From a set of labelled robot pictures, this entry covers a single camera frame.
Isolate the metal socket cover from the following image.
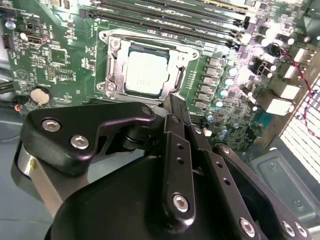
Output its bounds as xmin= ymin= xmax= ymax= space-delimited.
xmin=106 ymin=37 xmax=188 ymax=98

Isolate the thin metal locking lever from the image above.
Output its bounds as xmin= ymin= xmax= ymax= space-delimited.
xmin=173 ymin=64 xmax=187 ymax=92

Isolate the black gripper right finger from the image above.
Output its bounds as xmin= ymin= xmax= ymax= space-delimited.
xmin=178 ymin=96 xmax=315 ymax=240

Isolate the silver CPU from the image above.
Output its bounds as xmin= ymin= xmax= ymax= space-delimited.
xmin=123 ymin=44 xmax=171 ymax=97

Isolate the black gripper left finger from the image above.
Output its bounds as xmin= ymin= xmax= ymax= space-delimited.
xmin=11 ymin=93 xmax=198 ymax=225

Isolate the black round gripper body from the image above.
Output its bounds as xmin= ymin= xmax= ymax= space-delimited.
xmin=44 ymin=153 xmax=241 ymax=240

